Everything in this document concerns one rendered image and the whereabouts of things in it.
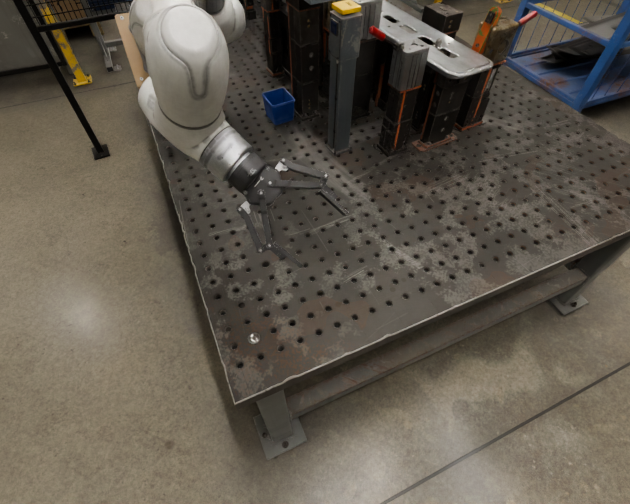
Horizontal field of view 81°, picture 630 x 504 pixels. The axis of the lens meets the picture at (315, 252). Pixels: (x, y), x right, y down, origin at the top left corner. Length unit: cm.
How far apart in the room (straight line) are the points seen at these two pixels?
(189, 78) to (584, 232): 116
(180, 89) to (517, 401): 162
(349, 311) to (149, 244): 144
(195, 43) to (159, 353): 144
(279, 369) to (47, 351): 133
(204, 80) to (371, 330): 66
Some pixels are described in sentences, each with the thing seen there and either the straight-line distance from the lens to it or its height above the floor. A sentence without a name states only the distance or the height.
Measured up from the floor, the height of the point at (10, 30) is 43.
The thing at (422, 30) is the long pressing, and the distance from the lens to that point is 154.
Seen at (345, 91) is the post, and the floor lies 93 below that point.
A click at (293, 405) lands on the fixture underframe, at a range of 136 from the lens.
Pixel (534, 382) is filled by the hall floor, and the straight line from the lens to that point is 186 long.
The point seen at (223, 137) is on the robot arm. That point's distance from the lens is 71.
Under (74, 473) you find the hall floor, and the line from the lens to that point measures 177.
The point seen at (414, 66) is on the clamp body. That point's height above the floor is 101.
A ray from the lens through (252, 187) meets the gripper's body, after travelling 72.
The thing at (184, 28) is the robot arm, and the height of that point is 134.
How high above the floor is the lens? 154
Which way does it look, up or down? 52 degrees down
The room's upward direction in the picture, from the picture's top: straight up
